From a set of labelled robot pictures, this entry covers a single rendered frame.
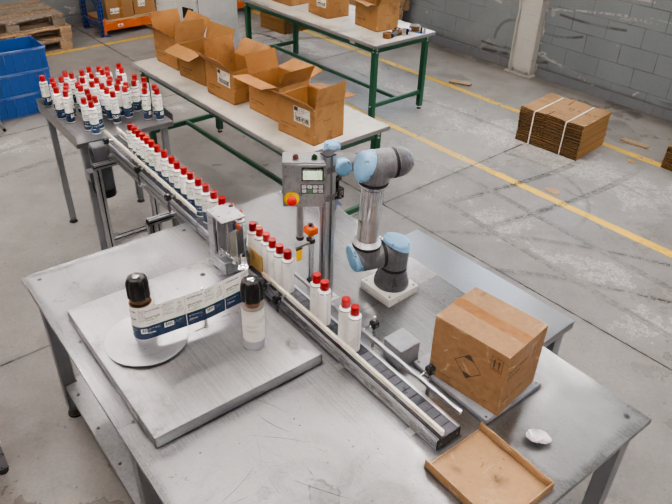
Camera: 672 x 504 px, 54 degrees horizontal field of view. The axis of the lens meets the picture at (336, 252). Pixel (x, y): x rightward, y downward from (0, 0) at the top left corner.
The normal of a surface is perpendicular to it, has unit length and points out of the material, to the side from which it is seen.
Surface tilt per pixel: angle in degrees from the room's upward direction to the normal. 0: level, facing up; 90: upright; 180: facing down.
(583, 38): 90
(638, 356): 0
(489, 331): 0
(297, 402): 0
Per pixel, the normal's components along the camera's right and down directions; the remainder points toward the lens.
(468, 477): 0.03, -0.83
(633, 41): -0.76, 0.35
